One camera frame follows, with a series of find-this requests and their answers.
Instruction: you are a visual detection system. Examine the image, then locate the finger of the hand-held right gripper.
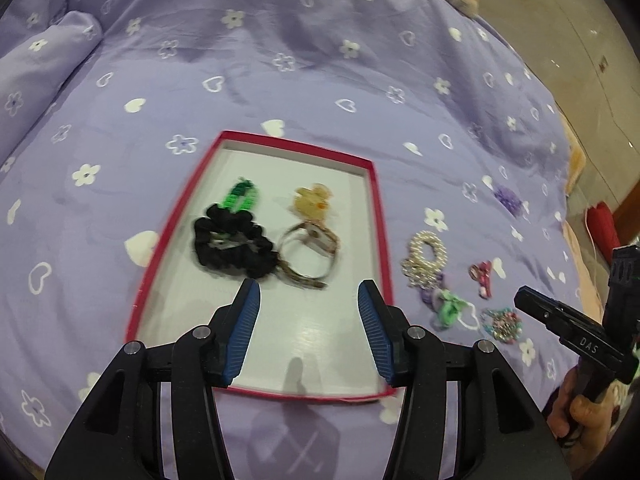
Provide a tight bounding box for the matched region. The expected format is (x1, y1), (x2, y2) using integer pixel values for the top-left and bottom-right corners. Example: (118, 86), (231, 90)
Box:
(514, 285), (637, 377)

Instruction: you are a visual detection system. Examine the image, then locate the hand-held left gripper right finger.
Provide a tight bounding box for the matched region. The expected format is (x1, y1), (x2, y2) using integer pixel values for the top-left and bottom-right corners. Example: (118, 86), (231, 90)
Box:
(357, 280), (573, 480)

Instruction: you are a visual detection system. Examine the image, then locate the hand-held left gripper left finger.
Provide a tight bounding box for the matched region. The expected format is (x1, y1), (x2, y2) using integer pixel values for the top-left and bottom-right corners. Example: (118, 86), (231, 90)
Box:
(45, 278), (262, 480)

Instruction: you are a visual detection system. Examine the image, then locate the green hair tie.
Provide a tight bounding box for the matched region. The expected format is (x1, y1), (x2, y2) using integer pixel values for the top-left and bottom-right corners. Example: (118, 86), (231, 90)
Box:
(432, 292), (468, 331)

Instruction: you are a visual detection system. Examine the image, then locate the colourful bead bracelet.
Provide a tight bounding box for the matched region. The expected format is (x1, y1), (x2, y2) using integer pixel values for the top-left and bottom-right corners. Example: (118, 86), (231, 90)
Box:
(480, 307), (523, 345)

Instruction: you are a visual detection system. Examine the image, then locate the pink hair clip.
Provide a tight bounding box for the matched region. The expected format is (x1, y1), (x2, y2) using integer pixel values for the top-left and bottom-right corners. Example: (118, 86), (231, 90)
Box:
(467, 259), (496, 301)

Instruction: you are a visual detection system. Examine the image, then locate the red jewelry box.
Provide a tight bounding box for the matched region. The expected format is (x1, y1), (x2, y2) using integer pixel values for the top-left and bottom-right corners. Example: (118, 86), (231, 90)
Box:
(124, 131), (401, 403)

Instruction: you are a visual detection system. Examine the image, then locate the person's right hand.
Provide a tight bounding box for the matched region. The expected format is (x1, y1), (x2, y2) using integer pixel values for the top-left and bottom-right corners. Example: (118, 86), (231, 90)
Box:
(545, 360), (626, 453)

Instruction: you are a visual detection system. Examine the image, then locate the red cloth object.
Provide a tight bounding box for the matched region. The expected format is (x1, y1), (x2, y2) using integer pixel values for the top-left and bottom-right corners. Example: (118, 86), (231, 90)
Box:
(586, 202), (618, 266)

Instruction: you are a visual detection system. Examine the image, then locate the black scrunchie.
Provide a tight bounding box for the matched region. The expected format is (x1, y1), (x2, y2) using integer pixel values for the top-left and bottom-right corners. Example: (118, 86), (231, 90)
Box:
(192, 205), (281, 278)

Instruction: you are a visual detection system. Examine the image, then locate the green hair clip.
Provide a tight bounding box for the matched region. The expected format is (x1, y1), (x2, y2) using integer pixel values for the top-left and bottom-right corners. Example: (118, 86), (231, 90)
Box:
(220, 177), (261, 213)

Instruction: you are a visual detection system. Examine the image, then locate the purple flower hair clip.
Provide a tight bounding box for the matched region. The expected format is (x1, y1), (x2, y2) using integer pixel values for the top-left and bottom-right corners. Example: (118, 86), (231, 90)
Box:
(492, 185), (531, 218)

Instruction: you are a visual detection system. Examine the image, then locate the yellow flower hair clip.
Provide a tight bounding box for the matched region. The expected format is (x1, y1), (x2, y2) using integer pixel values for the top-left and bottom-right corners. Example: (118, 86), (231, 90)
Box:
(290, 182), (337, 223)

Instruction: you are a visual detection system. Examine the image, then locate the purple flower print bedsheet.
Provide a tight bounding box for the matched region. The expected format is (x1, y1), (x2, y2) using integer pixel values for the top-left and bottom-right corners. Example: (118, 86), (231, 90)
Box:
(0, 0), (596, 480)

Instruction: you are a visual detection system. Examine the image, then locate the purple pillow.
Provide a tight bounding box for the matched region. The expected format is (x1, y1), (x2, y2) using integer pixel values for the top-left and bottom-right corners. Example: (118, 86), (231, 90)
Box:
(0, 10), (103, 156)

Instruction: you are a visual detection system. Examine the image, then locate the pearl bracelet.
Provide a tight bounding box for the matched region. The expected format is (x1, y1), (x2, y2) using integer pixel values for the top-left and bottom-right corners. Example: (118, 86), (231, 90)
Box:
(400, 230), (448, 290)

